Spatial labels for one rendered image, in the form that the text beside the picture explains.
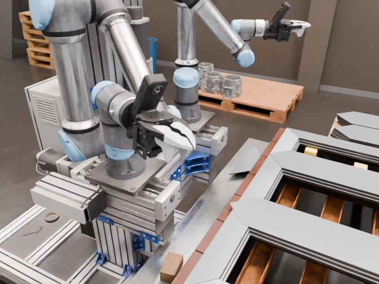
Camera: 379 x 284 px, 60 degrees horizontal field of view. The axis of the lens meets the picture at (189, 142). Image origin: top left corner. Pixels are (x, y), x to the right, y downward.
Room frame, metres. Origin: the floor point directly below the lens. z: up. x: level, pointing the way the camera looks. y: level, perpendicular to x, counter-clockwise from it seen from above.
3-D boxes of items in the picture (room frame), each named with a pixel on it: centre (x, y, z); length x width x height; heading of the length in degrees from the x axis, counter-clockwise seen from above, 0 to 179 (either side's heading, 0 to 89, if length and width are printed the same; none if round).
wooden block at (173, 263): (0.85, 0.07, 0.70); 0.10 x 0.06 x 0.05; 163
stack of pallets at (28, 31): (5.85, 2.10, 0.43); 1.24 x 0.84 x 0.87; 63
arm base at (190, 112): (1.48, 0.02, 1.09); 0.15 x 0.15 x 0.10
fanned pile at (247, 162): (1.58, -0.36, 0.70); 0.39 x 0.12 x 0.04; 151
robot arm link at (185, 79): (1.48, 0.02, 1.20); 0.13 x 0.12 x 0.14; 179
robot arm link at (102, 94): (0.74, 0.18, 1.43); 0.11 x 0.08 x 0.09; 37
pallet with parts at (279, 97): (4.18, -0.69, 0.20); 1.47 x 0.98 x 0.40; 63
